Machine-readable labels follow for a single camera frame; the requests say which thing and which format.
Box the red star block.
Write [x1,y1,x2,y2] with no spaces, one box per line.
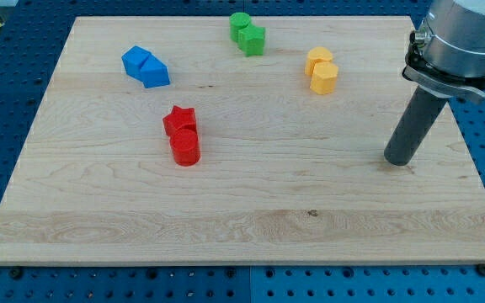
[163,105,197,136]

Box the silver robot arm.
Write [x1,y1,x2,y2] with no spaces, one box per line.
[384,0,485,166]

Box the blue wedge block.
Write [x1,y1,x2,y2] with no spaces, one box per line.
[140,55,170,88]

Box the blue cube block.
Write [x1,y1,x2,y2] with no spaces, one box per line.
[121,45,151,81]

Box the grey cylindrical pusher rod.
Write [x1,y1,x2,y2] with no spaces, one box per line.
[384,87,448,166]

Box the wooden board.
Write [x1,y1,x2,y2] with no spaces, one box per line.
[0,16,485,266]

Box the red cylinder block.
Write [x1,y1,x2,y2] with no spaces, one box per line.
[169,129,200,166]

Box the green star block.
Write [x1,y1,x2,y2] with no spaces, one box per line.
[237,24,266,56]

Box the yellow hexagon block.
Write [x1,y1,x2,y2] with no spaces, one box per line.
[310,61,338,95]

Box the green cylinder block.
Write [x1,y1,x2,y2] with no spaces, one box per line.
[229,12,251,42]

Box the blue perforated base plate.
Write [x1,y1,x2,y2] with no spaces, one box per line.
[0,0,485,302]

